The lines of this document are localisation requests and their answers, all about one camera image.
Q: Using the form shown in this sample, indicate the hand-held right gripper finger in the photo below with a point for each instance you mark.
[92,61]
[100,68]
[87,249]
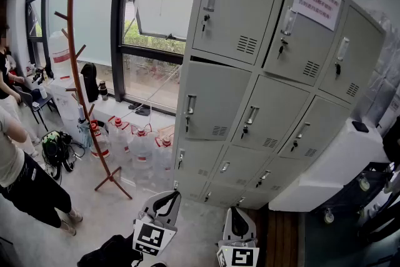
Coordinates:
[229,225]
[248,228]

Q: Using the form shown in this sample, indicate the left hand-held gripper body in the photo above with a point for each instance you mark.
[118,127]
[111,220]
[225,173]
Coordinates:
[153,237]

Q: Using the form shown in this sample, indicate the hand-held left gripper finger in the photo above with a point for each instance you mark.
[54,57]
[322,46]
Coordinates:
[173,212]
[153,203]

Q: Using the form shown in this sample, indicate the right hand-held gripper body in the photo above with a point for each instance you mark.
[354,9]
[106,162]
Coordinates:
[239,256]

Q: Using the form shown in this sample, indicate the grey metal locker door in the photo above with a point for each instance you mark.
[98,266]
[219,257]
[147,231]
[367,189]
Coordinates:
[322,125]
[275,109]
[218,97]

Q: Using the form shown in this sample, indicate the grey metal locker cabinet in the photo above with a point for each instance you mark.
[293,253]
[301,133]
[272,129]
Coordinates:
[237,9]

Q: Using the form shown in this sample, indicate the person's left forearm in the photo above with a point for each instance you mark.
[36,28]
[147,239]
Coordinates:
[109,253]

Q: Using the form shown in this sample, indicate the black-headed key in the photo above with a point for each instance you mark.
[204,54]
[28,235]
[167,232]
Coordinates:
[280,50]
[337,69]
[204,26]

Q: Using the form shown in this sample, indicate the wooden slat platform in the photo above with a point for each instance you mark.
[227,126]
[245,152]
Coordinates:
[282,237]

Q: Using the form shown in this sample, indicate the wooden crate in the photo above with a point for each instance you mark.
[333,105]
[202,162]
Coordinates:
[165,131]

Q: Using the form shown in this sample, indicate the black slipper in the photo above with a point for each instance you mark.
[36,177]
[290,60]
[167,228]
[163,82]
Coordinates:
[143,111]
[135,106]

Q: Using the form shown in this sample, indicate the teal folded umbrella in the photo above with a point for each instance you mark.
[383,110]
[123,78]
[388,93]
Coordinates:
[84,131]

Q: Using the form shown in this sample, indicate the white equipment housing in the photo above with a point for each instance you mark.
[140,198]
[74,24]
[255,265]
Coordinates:
[328,165]

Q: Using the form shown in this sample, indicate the black wheeled cart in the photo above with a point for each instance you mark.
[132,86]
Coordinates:
[350,194]

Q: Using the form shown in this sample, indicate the green and black bag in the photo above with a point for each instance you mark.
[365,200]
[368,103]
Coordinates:
[51,147]

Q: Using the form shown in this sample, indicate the dark thermos bottle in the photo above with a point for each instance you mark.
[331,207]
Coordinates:
[103,92]

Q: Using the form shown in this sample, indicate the white water dispenser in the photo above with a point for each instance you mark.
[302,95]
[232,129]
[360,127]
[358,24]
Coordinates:
[67,103]

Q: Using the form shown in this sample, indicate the black backpack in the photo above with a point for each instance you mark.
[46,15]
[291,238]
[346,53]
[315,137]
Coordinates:
[90,81]

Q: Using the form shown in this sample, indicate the black phone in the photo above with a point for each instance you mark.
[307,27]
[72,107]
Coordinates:
[360,126]

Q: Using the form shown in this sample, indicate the blue chair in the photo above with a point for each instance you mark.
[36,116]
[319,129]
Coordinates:
[28,98]

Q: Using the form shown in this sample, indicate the black hanging garment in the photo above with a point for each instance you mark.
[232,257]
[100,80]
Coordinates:
[392,140]

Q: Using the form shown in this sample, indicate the small black device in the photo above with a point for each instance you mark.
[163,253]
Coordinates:
[38,75]

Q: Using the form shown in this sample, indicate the large clear dispenser water jug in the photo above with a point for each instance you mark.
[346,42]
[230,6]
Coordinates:
[61,53]

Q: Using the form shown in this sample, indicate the red-brown wooden coat rack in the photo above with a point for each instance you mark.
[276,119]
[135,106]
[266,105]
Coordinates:
[72,40]

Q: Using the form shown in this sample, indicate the frosted glass panel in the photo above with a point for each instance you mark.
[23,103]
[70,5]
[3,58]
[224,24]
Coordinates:
[90,9]

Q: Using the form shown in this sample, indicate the silver foil sheet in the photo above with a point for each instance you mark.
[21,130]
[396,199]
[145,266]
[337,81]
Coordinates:
[384,72]

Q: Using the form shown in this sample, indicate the white paper notice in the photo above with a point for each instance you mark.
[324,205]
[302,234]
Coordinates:
[315,3]

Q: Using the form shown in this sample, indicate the black window frame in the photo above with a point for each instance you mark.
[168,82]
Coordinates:
[117,40]
[47,9]

